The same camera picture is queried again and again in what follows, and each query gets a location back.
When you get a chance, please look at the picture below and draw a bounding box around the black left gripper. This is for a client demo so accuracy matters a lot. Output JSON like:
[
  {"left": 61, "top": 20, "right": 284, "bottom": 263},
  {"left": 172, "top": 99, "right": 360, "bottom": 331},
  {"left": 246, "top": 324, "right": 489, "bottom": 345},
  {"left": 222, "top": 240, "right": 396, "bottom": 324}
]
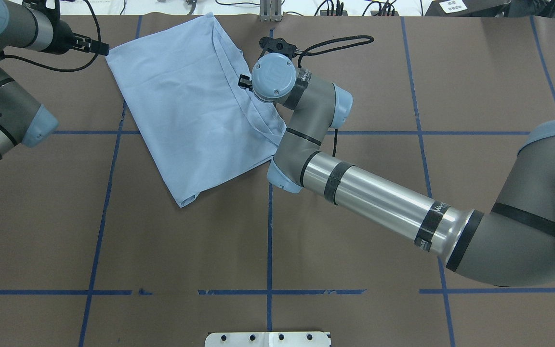
[{"left": 22, "top": 0, "right": 110, "bottom": 55}]

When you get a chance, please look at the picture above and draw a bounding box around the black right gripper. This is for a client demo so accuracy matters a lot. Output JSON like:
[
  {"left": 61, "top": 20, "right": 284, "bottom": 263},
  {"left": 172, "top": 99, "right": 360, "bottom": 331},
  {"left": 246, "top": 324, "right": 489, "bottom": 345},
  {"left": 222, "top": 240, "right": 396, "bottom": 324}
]
[{"left": 237, "top": 37, "right": 297, "bottom": 92}]

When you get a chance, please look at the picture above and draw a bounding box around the light blue t-shirt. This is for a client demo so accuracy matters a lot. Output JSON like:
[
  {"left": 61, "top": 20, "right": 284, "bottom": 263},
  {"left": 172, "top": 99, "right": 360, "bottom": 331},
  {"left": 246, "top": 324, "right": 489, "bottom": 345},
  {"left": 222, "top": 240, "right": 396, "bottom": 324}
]
[{"left": 106, "top": 13, "right": 286, "bottom": 207}]

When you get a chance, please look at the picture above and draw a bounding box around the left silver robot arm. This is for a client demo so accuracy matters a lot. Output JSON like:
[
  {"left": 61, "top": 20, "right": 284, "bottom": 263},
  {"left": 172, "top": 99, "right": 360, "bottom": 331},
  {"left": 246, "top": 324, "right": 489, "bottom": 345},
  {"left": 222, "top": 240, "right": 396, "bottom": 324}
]
[{"left": 0, "top": 0, "right": 110, "bottom": 161}]

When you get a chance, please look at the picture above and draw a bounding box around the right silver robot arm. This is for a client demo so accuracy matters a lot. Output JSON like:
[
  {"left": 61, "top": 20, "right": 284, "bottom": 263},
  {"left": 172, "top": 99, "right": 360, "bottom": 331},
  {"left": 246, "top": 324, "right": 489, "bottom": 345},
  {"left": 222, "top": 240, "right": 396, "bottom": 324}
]
[{"left": 238, "top": 37, "right": 555, "bottom": 287}]

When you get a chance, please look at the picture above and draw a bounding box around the black power adapter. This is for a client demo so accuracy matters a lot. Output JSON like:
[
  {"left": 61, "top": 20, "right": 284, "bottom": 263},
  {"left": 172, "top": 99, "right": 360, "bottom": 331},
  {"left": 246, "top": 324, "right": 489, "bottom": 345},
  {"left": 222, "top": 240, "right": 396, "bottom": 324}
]
[{"left": 423, "top": 0, "right": 511, "bottom": 17}]

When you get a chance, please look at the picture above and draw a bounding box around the aluminium frame post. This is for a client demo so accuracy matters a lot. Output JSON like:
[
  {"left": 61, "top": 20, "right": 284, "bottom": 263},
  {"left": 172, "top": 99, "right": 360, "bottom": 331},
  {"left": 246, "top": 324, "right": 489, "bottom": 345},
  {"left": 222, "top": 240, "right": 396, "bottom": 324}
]
[{"left": 258, "top": 0, "right": 283, "bottom": 23}]

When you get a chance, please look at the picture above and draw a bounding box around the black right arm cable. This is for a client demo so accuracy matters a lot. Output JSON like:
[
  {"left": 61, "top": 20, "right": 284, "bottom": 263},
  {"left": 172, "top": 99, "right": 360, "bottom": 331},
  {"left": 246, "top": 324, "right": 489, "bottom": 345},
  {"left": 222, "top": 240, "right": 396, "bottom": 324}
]
[{"left": 296, "top": 35, "right": 375, "bottom": 157}]

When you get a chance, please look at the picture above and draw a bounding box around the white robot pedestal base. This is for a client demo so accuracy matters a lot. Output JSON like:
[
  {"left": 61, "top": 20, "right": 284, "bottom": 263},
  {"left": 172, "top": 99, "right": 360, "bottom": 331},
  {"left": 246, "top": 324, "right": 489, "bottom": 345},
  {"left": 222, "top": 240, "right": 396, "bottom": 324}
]
[{"left": 204, "top": 331, "right": 332, "bottom": 347}]

